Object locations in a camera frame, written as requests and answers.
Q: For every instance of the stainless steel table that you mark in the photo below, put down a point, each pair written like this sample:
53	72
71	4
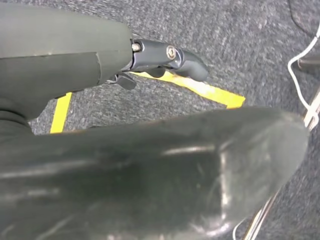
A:
258	222

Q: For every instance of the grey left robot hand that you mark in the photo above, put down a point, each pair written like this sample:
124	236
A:
50	66

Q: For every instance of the yellow floor tape square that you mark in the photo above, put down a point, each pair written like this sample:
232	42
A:
212	94

